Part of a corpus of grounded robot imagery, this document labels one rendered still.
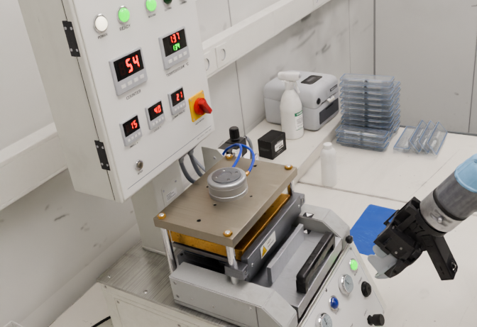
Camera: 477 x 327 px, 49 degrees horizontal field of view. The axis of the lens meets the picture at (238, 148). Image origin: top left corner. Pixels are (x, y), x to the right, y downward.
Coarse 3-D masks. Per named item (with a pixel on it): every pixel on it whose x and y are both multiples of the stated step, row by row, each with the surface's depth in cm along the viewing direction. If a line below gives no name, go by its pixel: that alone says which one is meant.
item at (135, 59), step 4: (132, 56) 94; (136, 56) 95; (124, 60) 93; (128, 60) 94; (132, 60) 94; (136, 60) 95; (120, 64) 92; (124, 64) 93; (128, 64) 94; (132, 64) 94; (136, 64) 95; (120, 68) 92; (124, 68) 93; (128, 68) 94; (132, 68) 95; (136, 68) 96; (140, 68) 96; (120, 72) 92; (124, 72) 93; (128, 72) 94; (120, 76) 92; (124, 76) 93
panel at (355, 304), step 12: (348, 252) 114; (348, 264) 113; (360, 264) 117; (336, 276) 109; (360, 276) 115; (324, 288) 105; (336, 288) 108; (360, 288) 114; (372, 288) 118; (324, 300) 104; (348, 300) 110; (360, 300) 113; (372, 300) 117; (312, 312) 100; (324, 312) 103; (336, 312) 106; (348, 312) 109; (360, 312) 112; (372, 312) 115; (384, 312) 119; (312, 324) 99; (336, 324) 105; (348, 324) 108; (360, 324) 111
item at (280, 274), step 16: (288, 240) 106; (304, 240) 112; (336, 240) 110; (272, 256) 108; (288, 256) 106; (304, 256) 107; (336, 256) 110; (272, 272) 100; (288, 272) 103; (320, 272) 102; (272, 288) 100; (288, 288) 99; (304, 304) 97
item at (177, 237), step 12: (276, 204) 109; (264, 216) 106; (252, 228) 103; (264, 228) 103; (180, 240) 105; (192, 240) 103; (204, 240) 101; (240, 240) 100; (252, 240) 100; (192, 252) 104; (204, 252) 103; (216, 252) 101; (240, 252) 97
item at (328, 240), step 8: (328, 232) 107; (320, 240) 105; (328, 240) 104; (320, 248) 102; (328, 248) 104; (312, 256) 101; (320, 256) 101; (304, 264) 99; (312, 264) 99; (304, 272) 97; (312, 272) 99; (296, 280) 97; (304, 280) 96; (304, 288) 97
